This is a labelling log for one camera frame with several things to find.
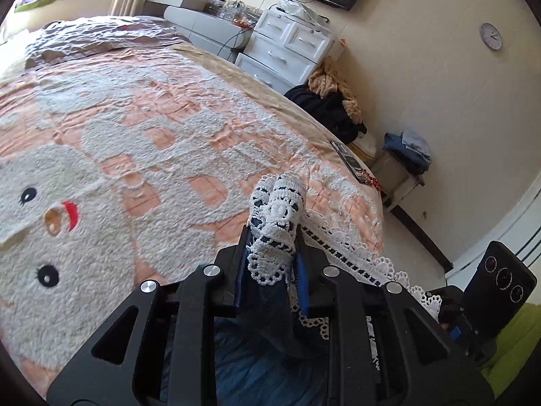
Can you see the green cloth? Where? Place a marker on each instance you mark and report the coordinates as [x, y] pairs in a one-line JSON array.
[[515, 355]]

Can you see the peach and white bed quilt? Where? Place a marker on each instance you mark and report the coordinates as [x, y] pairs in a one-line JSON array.
[[126, 135]]

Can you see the dark clothes pile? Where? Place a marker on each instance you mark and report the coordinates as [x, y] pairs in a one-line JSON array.
[[321, 110]]

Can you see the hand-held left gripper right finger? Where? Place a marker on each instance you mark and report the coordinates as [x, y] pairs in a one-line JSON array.
[[302, 281]]

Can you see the green cushion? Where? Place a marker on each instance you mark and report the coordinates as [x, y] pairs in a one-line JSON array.
[[42, 5]]

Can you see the small red trinket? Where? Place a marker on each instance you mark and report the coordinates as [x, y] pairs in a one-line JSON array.
[[374, 182]]

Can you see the white and yellow container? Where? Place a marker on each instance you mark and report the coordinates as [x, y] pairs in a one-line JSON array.
[[364, 147]]

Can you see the clear plastic bag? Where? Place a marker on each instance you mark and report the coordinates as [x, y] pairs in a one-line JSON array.
[[291, 8]]

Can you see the clutter of cosmetics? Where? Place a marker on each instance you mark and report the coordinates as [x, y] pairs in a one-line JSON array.
[[232, 10]]

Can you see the grey vanity dresser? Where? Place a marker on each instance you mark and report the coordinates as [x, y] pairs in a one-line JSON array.
[[203, 29]]

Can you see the folded blue grey clothes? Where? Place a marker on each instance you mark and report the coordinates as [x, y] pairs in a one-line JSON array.
[[410, 148]]

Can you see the round wall clock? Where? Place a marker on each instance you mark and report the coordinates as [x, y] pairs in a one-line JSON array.
[[491, 36]]

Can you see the blue pants with lace hem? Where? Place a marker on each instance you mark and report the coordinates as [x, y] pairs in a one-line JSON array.
[[279, 211]]

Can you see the tan knit blanket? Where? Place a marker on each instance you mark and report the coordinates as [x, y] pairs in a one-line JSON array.
[[334, 80]]

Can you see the small stool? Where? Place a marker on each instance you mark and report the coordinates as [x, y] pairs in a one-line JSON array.
[[397, 177]]

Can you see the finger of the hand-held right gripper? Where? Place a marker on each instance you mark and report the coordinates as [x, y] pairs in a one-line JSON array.
[[456, 332], [446, 302]]

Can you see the white drawer cabinet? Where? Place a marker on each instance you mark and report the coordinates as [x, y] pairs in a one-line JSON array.
[[287, 46]]

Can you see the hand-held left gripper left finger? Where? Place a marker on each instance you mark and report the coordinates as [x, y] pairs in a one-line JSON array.
[[241, 279]]

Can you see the smartphone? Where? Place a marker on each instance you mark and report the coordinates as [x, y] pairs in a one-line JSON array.
[[351, 163]]

